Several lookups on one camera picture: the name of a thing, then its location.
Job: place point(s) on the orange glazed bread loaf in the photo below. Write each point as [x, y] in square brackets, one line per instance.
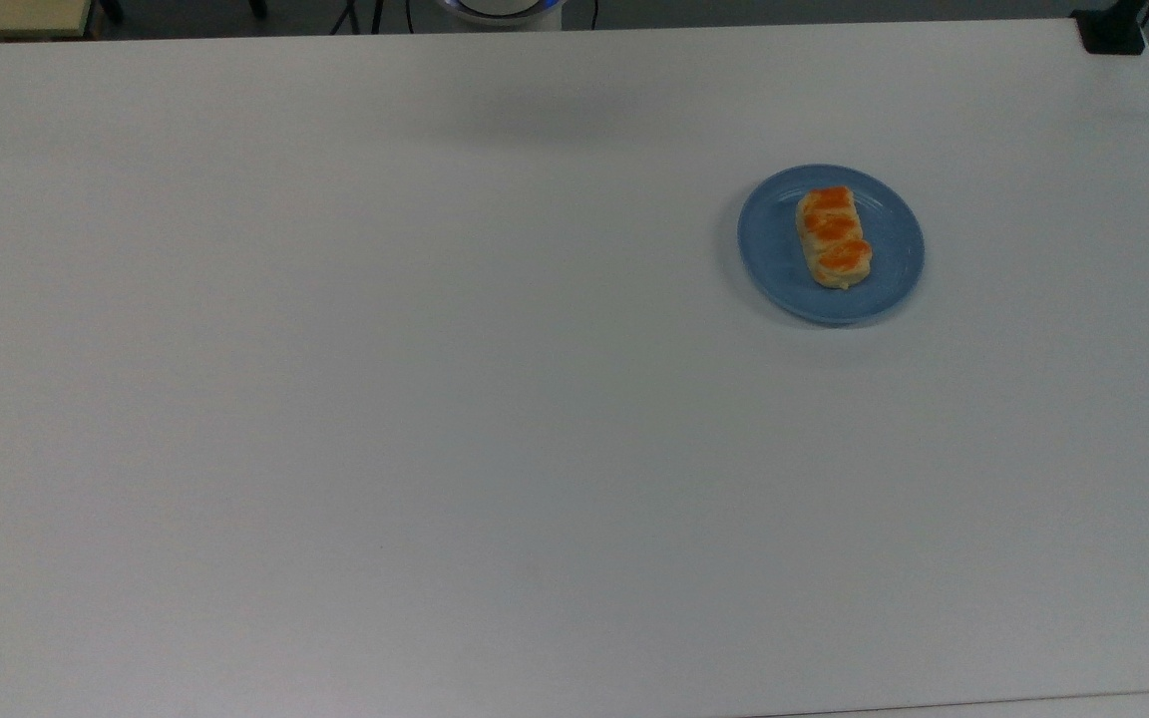
[834, 237]

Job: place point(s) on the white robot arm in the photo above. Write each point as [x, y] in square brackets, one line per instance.
[500, 18]

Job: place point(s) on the blue round plate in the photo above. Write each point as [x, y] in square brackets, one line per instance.
[891, 249]

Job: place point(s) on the black stand legs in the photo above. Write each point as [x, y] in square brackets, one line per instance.
[376, 16]

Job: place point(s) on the black table clamp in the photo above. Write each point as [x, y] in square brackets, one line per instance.
[1111, 32]

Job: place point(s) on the light wooden table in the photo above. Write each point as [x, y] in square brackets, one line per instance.
[6, 15]

